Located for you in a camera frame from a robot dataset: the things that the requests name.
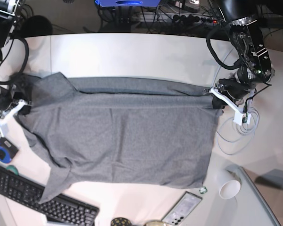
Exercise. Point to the gold round tin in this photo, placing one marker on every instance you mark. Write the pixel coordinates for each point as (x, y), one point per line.
(155, 223)

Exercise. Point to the small green white chip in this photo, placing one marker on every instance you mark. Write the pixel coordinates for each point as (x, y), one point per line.
(203, 190)

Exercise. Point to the green tape roll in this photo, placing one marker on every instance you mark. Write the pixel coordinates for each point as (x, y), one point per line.
(12, 169)

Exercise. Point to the white paper cup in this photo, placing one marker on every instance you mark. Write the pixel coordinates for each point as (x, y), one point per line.
(228, 186)

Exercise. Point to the black keyboard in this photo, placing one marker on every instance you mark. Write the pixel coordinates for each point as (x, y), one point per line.
(62, 208)

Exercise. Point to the grey t-shirt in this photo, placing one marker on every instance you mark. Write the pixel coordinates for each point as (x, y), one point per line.
(119, 130)

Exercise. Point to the black gold dotted lid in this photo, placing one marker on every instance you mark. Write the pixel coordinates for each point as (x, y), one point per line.
(120, 222)

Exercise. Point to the blue box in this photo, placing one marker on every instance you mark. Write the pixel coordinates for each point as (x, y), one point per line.
(119, 3)

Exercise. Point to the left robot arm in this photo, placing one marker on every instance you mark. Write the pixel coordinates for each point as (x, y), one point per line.
(239, 20)

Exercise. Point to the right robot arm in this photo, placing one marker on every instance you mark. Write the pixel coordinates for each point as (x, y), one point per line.
(10, 18)

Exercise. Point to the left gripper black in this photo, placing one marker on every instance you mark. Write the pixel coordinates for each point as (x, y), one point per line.
(232, 89)

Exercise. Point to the smartphone clear case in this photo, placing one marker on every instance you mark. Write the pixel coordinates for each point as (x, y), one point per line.
(181, 210)

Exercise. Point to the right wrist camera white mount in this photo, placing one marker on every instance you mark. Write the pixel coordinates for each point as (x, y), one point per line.
(8, 114)

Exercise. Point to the blue black tape measure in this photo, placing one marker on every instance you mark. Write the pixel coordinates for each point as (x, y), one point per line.
(7, 150)

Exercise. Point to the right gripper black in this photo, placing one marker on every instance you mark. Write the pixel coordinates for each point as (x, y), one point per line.
(8, 98)

